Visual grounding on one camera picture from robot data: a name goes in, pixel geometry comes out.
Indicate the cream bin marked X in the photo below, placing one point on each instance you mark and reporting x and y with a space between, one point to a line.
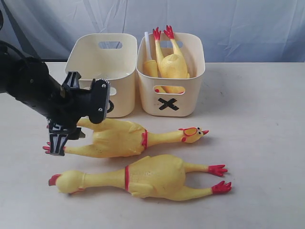
174 105

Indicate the white backdrop curtain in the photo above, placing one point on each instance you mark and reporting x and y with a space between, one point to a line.
231 30

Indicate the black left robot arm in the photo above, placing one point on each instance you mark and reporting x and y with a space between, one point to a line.
8 56

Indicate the whole rubber chicken facing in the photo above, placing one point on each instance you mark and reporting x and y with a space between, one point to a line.
115 138
161 176

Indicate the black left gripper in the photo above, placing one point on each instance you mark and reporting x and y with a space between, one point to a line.
62 104

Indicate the headless yellow rubber chicken body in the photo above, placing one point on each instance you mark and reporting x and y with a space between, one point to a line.
172 66

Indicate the cream bin marked O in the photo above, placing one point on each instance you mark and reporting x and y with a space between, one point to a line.
111 56

